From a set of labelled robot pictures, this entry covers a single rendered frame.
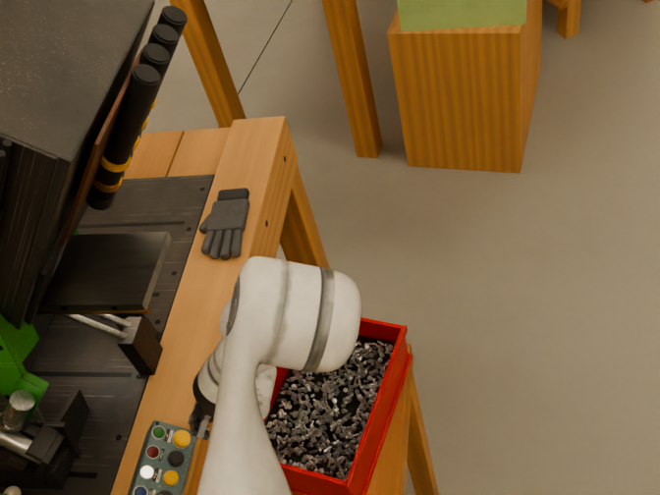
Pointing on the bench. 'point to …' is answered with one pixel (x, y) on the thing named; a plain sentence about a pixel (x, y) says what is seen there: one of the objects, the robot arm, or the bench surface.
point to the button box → (162, 461)
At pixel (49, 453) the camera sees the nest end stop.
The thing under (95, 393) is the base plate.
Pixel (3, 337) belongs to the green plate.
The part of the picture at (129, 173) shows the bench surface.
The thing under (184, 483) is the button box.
